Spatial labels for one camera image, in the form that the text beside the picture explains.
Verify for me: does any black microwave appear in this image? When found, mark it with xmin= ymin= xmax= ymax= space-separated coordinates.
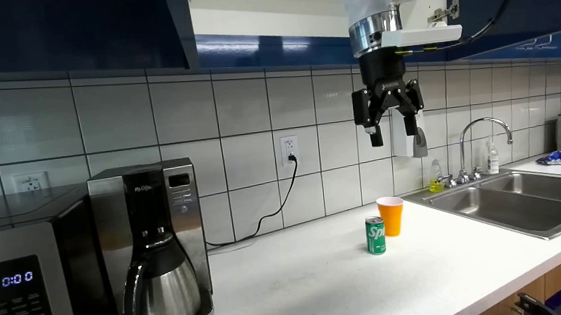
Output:
xmin=0 ymin=183 xmax=119 ymax=315

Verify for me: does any yellow dish soap bottle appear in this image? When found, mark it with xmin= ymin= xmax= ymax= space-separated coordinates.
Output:
xmin=427 ymin=158 xmax=445 ymax=194

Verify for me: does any clear soap bottle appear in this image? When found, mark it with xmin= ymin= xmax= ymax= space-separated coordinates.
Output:
xmin=484 ymin=136 xmax=501 ymax=176

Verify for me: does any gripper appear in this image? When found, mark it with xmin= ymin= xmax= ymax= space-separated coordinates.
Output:
xmin=348 ymin=45 xmax=428 ymax=149

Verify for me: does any orange plastic cup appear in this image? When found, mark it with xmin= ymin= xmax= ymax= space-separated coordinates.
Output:
xmin=376 ymin=196 xmax=407 ymax=238

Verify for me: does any blue crumpled bag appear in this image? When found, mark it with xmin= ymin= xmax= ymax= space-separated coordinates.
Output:
xmin=535 ymin=150 xmax=561 ymax=167

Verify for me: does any green soda can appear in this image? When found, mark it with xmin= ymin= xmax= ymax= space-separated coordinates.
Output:
xmin=365 ymin=216 xmax=387 ymax=256

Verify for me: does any white wall soap dispenser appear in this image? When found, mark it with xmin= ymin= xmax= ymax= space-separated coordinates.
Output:
xmin=389 ymin=106 xmax=429 ymax=161

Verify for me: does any blue wall cabinet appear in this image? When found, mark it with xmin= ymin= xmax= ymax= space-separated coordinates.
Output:
xmin=0 ymin=0 xmax=561 ymax=104

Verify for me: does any steel coffee carafe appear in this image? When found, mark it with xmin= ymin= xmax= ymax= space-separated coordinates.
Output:
xmin=116 ymin=228 xmax=204 ymax=315

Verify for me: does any steel double sink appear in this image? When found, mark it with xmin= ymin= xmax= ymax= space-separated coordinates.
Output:
xmin=401 ymin=166 xmax=561 ymax=252

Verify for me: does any steel and black coffee maker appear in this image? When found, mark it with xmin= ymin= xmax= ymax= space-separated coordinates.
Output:
xmin=85 ymin=157 xmax=216 ymax=315

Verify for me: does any chrome tap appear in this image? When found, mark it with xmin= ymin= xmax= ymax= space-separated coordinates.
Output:
xmin=437 ymin=115 xmax=518 ymax=188

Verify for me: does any white wall socket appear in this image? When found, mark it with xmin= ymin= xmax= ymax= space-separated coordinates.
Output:
xmin=11 ymin=170 xmax=51 ymax=195
xmin=280 ymin=135 xmax=300 ymax=167

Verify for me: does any black cable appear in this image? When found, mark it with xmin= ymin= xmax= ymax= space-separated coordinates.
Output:
xmin=199 ymin=154 xmax=304 ymax=250

